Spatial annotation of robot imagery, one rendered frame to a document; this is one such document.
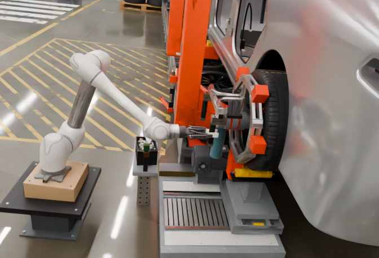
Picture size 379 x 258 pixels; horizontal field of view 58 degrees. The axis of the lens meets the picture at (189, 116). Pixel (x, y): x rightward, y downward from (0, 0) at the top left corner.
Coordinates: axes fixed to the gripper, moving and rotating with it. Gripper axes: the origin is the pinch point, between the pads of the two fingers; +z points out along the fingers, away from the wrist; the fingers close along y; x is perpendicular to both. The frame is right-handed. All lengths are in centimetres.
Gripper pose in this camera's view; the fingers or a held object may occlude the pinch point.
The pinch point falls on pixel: (212, 133)
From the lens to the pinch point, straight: 208.0
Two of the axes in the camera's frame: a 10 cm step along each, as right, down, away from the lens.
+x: 1.0, -8.9, -4.4
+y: 0.9, 4.5, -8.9
